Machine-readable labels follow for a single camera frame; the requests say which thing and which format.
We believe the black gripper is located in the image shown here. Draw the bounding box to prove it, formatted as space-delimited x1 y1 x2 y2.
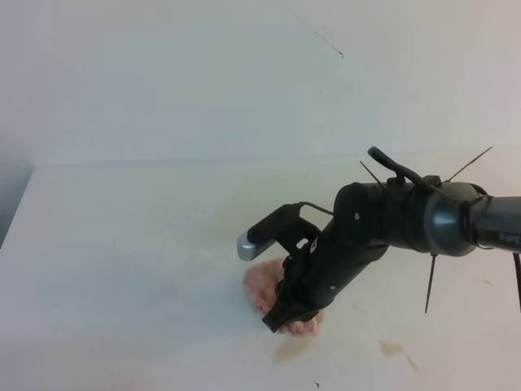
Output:
262 182 389 333

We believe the pink striped microfiber rag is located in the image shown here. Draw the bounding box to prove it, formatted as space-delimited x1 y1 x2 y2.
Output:
243 257 323 338

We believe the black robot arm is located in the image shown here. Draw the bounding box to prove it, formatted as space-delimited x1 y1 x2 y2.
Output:
262 182 520 332

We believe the brown coffee stain puddle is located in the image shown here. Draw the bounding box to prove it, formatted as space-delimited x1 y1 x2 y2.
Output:
273 310 324 364

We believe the small brown coffee spot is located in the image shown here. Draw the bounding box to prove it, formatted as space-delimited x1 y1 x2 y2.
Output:
379 340 405 357

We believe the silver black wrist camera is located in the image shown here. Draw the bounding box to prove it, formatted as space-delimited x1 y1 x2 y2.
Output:
237 203 321 261

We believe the thin black camera cable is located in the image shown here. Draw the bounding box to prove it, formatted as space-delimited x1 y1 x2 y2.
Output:
299 201 337 217

